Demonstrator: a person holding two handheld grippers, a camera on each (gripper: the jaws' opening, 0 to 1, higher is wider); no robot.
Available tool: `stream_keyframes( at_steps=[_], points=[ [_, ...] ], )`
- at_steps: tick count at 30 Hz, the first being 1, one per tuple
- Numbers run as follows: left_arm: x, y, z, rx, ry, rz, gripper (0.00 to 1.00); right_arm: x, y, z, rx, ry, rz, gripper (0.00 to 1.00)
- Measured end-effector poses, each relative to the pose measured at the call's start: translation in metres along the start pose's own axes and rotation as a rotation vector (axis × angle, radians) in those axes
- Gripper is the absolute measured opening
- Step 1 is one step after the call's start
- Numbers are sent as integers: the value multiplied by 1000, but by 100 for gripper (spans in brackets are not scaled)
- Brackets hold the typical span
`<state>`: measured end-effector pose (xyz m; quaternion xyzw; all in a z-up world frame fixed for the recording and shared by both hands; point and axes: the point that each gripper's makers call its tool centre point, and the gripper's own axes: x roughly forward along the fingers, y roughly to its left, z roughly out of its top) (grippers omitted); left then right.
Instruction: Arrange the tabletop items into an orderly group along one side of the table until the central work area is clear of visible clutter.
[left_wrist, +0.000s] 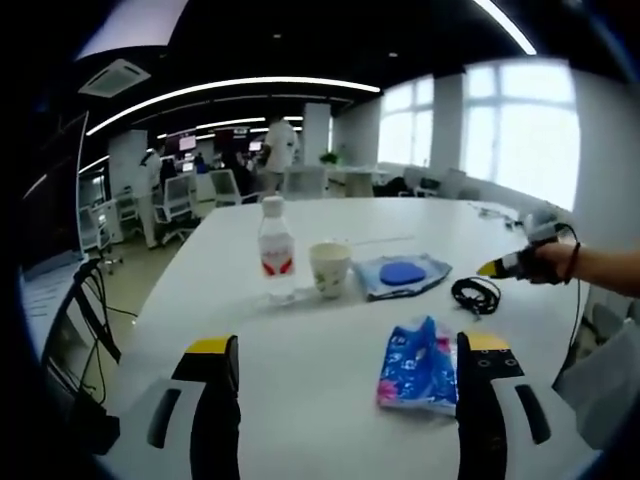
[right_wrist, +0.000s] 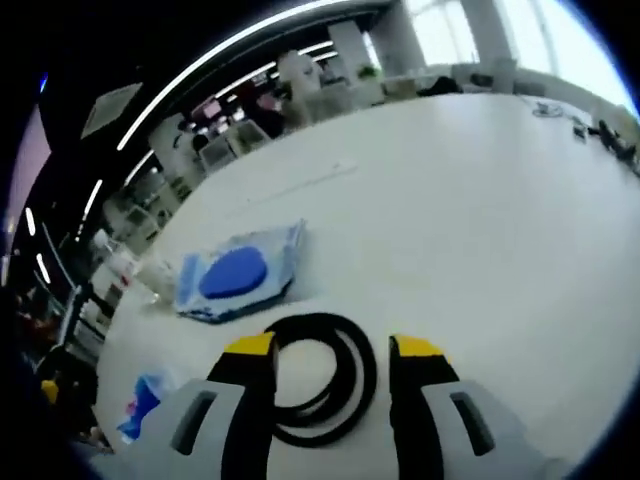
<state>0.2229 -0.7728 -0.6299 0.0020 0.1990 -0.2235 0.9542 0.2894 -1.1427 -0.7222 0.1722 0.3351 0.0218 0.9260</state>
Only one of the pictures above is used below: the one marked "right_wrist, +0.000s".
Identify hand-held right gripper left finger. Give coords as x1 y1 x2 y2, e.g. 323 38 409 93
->
149 332 280 480

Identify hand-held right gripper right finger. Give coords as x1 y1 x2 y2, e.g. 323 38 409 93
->
387 333 536 480

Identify black cable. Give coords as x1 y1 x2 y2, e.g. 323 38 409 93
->
262 313 380 447
572 118 640 177

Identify blue packet with pink print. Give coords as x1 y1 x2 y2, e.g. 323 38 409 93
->
115 368 177 445

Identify blue packet with round disc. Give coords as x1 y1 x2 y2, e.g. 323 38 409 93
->
174 218 308 325

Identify curved ceiling light strip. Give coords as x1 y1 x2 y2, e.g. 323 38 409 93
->
116 0 361 152

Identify large wall screen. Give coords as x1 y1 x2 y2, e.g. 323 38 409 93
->
5 112 52 254

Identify white cable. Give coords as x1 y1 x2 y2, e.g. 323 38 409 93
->
529 98 569 119

